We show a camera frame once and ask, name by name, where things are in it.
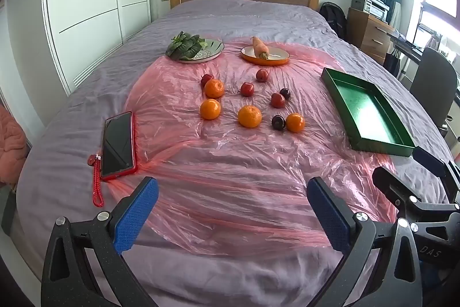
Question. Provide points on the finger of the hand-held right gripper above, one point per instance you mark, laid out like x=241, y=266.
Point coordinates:
x=427, y=158
x=391, y=184

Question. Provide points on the leaf pattern plate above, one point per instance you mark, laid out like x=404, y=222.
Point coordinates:
x=212, y=53

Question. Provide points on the smartphone in red case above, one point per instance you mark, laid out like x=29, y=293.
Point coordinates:
x=116, y=145

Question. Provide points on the orange mandarin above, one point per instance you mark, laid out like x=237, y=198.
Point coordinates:
x=295, y=123
x=214, y=88
x=249, y=116
x=210, y=109

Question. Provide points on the dark blue bag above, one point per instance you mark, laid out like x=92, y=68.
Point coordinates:
x=392, y=62

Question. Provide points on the dark purple plum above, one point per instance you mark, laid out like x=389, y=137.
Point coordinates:
x=286, y=92
x=278, y=122

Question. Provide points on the grey printer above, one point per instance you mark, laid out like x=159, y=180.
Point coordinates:
x=373, y=6

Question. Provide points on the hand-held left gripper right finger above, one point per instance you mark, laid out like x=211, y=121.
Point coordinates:
x=329, y=217

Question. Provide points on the wooden dresser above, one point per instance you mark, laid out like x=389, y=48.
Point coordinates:
x=366, y=33

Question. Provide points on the white wardrobe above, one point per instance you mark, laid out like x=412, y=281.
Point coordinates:
x=90, y=5

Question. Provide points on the pink cloth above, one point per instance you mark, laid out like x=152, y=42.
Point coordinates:
x=10, y=141

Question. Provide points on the red plum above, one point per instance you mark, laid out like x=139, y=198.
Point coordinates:
x=262, y=75
x=206, y=79

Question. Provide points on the pink plastic sheet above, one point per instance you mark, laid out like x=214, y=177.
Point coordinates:
x=230, y=166

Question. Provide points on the red apple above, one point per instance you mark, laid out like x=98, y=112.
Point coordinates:
x=276, y=101
x=247, y=89

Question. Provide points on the desk with keyboard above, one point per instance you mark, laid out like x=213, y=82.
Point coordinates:
x=406, y=43

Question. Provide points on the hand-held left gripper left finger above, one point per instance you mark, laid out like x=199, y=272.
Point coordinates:
x=138, y=217

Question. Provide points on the green bok choy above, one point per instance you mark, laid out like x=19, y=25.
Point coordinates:
x=185, y=46

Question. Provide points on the orange oval plate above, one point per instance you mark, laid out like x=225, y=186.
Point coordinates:
x=278, y=57

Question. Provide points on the carrot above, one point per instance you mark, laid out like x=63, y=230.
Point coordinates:
x=259, y=46

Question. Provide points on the black backpack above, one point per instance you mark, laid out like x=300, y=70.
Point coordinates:
x=332, y=17

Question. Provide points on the green rectangular tray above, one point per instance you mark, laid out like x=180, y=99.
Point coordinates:
x=366, y=109

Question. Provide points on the grey office chair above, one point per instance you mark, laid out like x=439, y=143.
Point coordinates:
x=431, y=76

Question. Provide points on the bed with purple sheet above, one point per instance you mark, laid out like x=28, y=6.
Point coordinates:
x=233, y=19

